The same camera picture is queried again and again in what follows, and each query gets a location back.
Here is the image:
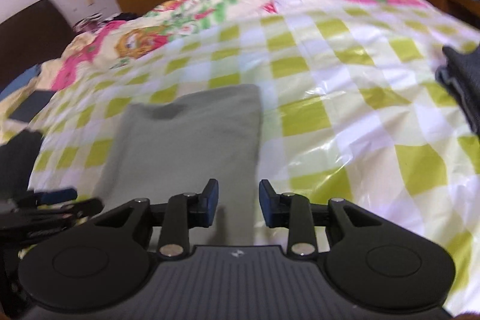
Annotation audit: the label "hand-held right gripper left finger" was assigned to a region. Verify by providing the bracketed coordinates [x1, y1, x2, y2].
[92, 178, 220, 258]

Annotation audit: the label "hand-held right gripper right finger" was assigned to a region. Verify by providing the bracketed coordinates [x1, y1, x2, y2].
[259, 178, 381, 258]

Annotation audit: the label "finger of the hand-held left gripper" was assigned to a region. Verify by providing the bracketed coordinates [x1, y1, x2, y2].
[22, 187, 79, 209]
[56, 197, 105, 222]

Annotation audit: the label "grey pants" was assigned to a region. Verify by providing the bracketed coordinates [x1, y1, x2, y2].
[94, 83, 263, 253]

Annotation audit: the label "black cloth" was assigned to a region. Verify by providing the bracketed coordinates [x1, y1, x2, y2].
[0, 129, 44, 199]

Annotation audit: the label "green checkered plastic sheet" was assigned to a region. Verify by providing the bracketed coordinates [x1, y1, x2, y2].
[0, 7, 480, 317]

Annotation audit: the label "dark brown headboard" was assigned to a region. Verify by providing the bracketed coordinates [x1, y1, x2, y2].
[0, 0, 76, 88]

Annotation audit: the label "striped bag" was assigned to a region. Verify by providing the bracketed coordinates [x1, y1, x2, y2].
[73, 13, 109, 34]

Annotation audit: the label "cartoon printed quilt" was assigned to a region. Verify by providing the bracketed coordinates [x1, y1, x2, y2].
[0, 0, 432, 118]

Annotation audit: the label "dark grey folded clothes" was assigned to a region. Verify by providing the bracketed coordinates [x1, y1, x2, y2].
[435, 40, 480, 136]

